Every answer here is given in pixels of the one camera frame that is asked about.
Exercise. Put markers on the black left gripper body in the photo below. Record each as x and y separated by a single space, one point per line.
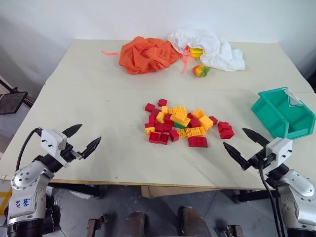
68 153

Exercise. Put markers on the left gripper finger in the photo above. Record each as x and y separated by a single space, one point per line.
72 129
91 147

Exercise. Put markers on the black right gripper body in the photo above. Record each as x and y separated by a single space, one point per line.
259 159

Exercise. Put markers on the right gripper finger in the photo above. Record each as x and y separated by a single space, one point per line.
255 137
235 153

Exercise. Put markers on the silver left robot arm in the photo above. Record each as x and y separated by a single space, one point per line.
27 182

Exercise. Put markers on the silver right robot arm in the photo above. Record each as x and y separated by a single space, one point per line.
296 195

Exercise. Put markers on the long red building block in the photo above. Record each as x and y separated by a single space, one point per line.
226 134
223 126
163 127
198 141

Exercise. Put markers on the teal plastic bin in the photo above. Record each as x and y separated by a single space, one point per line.
284 116

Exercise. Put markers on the small red building block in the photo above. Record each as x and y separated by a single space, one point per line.
151 118
149 107
162 102
213 119
149 125
190 115
154 137
193 122
168 117
155 113
173 135
164 138

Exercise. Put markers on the clear plastic label card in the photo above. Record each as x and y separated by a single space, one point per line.
293 98

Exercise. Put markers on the green plastic building brick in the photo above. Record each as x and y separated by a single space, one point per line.
177 125

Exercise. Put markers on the black mesh tray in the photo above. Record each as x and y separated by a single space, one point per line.
11 102

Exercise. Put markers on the brown cardboard sheet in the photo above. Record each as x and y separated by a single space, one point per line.
180 191

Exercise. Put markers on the yellow floor tape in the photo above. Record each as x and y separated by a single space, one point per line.
5 200

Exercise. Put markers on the dark rounded shape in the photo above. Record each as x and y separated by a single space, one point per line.
193 222
135 224

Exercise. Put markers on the orange green toy fruit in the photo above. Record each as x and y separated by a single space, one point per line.
200 70

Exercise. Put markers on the white cloth bag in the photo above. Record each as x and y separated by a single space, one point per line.
217 49

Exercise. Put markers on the yellow toy inside bag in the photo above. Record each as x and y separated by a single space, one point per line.
195 52

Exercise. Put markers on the orange cloth bag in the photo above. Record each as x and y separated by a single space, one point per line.
145 55

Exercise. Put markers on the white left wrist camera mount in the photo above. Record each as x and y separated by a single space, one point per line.
52 143

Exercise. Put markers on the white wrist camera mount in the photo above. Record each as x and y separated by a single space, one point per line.
280 151
52 143

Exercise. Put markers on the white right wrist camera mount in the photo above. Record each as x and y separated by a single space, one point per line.
280 151

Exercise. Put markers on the black table frame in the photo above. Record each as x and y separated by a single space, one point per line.
76 190

